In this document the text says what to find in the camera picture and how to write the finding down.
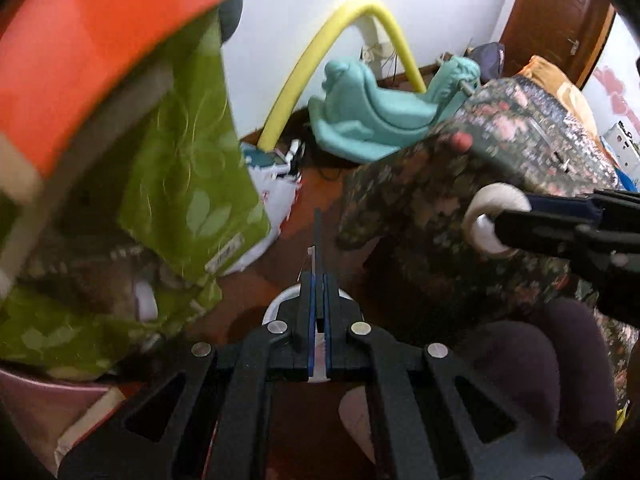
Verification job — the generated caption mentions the teal rocking horse toy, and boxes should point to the teal rocking horse toy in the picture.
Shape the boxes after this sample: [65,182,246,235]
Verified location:
[307,56,483,163]

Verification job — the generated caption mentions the dark backpack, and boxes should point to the dark backpack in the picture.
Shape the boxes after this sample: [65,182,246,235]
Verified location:
[470,42,507,81]

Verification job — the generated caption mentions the wall socket with plugs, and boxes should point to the wall socket with plugs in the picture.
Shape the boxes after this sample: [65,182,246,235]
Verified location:
[361,42,396,64]

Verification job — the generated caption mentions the white plastic bag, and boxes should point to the white plastic bag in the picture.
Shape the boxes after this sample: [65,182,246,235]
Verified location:
[220,140,304,277]

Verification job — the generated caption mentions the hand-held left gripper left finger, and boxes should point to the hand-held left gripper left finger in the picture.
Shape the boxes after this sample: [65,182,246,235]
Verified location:
[57,274,318,480]

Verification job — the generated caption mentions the white tape roll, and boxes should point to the white tape roll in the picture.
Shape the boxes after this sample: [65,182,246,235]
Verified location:
[462,183,532,261]

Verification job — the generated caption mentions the pink plastic basin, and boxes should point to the pink plastic basin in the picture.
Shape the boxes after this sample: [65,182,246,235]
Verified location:
[0,365,126,462]

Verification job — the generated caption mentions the white plastic bowl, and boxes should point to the white plastic bowl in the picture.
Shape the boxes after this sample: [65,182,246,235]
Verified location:
[262,284,377,457]

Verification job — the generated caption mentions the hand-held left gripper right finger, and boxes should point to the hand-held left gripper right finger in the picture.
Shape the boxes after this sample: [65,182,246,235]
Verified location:
[323,274,587,480]

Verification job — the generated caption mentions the dark floral blanket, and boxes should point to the dark floral blanket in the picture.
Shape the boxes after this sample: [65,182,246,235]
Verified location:
[335,75,640,411]

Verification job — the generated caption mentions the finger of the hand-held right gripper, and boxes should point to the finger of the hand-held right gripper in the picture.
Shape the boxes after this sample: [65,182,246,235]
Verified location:
[492,211,583,262]
[525,194,603,225]

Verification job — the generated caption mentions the orange box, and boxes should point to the orange box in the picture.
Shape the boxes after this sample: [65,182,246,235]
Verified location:
[0,0,288,182]

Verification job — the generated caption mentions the orange blanket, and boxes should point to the orange blanket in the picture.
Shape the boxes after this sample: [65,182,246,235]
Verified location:
[517,55,599,137]

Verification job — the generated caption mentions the person's dark trousers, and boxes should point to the person's dark trousers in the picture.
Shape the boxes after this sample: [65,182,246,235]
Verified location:
[450,297,619,462]

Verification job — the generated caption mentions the green floral bag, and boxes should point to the green floral bag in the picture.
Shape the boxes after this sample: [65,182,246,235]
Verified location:
[0,10,273,382]

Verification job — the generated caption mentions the wardrobe with heart stickers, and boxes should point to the wardrobe with heart stickers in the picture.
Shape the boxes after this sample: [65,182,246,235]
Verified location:
[580,10,640,131]

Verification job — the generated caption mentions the brown wooden door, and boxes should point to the brown wooden door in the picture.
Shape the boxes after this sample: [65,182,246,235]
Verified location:
[500,0,617,89]

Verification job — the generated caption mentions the dark grey cloth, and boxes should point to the dark grey cloth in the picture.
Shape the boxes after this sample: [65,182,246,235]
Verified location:
[220,0,246,46]

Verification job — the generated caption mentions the yellow foam tube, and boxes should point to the yellow foam tube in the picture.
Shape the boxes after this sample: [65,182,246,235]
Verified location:
[257,0,428,153]

